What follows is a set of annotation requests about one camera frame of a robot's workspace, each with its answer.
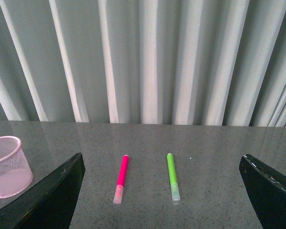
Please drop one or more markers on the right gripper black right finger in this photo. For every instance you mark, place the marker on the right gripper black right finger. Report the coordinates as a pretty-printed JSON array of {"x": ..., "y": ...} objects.
[{"x": 266, "y": 189}]

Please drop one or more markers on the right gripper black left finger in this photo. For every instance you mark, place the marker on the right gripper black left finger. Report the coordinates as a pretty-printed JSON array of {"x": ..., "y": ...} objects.
[{"x": 50, "y": 204}]

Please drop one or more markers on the pink highlighter pen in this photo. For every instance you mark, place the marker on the pink highlighter pen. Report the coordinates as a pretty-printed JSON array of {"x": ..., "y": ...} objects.
[{"x": 121, "y": 180}]

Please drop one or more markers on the pink mesh pen cup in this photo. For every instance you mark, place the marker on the pink mesh pen cup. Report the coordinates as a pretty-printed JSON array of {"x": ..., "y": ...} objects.
[{"x": 15, "y": 172}]

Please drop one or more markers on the green highlighter pen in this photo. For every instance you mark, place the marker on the green highlighter pen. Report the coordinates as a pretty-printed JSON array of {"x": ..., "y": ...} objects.
[{"x": 173, "y": 178}]

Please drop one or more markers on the grey pleated curtain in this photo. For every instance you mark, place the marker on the grey pleated curtain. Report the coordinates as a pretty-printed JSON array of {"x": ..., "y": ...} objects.
[{"x": 180, "y": 62}]

